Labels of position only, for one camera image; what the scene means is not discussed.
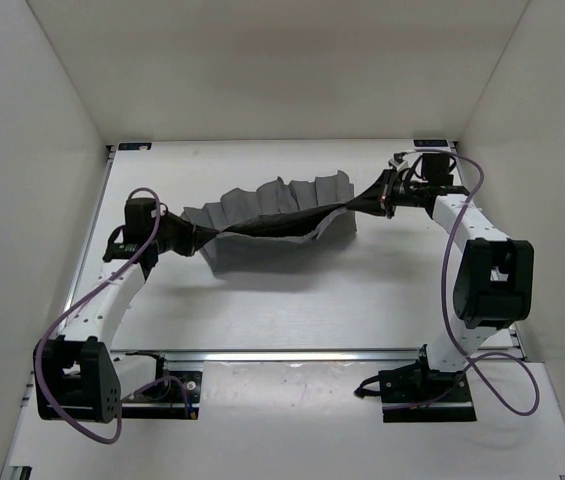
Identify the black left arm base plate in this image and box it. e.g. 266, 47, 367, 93
113, 351, 203, 420

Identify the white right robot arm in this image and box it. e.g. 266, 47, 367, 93
347, 149, 534, 401

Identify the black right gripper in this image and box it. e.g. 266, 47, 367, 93
348, 167, 428, 220

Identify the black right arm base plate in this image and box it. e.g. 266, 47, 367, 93
354, 347, 477, 423

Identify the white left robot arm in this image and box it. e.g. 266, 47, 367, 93
33, 197, 219, 427

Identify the dark label sticker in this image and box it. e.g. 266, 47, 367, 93
413, 139, 449, 149
117, 142, 152, 151

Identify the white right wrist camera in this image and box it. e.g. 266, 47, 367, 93
388, 151, 411, 174

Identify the dark label sticker right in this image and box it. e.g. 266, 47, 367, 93
413, 139, 449, 149

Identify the dark label sticker left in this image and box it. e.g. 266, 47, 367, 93
117, 142, 152, 151

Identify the grey pleated skirt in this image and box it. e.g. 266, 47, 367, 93
182, 170, 357, 275

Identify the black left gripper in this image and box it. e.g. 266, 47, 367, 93
152, 207, 220, 254

